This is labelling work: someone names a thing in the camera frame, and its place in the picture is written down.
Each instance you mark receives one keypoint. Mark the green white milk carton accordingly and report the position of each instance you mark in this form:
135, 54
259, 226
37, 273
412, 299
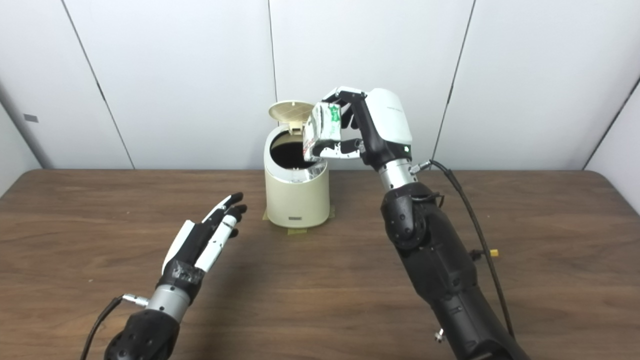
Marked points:
325, 127

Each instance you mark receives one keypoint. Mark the cream-colored round bin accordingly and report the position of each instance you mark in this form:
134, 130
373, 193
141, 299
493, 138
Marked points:
295, 197

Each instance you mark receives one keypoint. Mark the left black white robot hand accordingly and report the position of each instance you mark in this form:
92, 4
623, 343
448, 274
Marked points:
197, 250

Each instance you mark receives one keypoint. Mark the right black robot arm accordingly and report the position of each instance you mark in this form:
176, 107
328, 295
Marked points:
435, 260

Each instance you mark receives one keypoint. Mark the small grey wall label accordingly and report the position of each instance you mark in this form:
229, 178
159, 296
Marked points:
30, 118

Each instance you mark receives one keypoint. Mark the cream round bin lid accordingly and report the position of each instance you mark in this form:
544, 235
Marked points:
289, 112

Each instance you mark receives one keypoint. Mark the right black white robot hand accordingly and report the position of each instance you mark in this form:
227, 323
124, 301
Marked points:
387, 125

